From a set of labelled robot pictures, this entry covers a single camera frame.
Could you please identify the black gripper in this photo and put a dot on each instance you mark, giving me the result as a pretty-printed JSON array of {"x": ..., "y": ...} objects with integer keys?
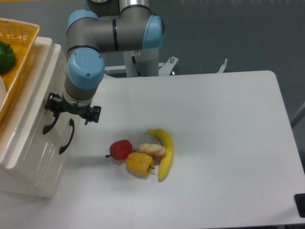
[{"x": 57, "y": 104}]

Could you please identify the black top drawer handle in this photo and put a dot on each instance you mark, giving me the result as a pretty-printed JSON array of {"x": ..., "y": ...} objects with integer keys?
[{"x": 47, "y": 128}]

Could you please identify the black drawer handle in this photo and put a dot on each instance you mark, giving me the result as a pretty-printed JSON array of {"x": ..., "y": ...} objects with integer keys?
[
  {"x": 47, "y": 128},
  {"x": 69, "y": 137}
]

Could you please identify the white top drawer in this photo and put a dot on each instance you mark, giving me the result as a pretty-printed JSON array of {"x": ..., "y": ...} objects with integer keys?
[{"x": 23, "y": 158}]

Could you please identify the white drawer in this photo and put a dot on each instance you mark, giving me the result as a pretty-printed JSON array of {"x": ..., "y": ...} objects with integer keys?
[
  {"x": 52, "y": 164},
  {"x": 23, "y": 158}
]

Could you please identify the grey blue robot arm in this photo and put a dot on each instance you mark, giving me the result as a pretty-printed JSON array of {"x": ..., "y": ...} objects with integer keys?
[{"x": 103, "y": 26}]

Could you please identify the white bottom drawer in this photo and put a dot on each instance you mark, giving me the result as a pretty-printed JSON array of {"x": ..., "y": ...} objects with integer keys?
[{"x": 52, "y": 164}]

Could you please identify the white drawer cabinet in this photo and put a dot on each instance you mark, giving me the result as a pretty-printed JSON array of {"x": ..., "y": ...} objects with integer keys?
[{"x": 13, "y": 122}]

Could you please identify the red bell pepper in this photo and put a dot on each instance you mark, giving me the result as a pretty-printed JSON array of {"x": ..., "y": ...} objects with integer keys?
[{"x": 119, "y": 150}]

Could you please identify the white plate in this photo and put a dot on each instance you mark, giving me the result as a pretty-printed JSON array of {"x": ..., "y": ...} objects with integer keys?
[{"x": 3, "y": 92}]

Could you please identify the green bell pepper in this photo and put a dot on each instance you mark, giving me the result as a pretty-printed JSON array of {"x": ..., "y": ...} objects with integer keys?
[{"x": 7, "y": 57}]

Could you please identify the yellow bell pepper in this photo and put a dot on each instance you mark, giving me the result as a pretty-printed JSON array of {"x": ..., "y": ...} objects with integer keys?
[{"x": 140, "y": 163}]

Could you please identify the yellow woven basket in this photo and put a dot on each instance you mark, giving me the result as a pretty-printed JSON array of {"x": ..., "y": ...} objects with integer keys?
[{"x": 21, "y": 36}]

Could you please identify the beige bread roll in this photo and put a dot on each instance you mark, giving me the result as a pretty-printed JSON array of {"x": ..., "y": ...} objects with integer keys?
[{"x": 152, "y": 149}]

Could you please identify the yellow banana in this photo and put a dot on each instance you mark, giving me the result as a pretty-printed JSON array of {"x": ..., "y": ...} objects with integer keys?
[{"x": 166, "y": 161}]

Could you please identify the black corner object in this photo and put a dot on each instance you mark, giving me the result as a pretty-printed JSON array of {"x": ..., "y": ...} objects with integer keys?
[{"x": 300, "y": 204}]

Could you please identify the black bottom drawer handle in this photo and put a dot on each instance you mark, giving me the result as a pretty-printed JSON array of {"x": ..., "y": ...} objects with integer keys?
[{"x": 69, "y": 137}]

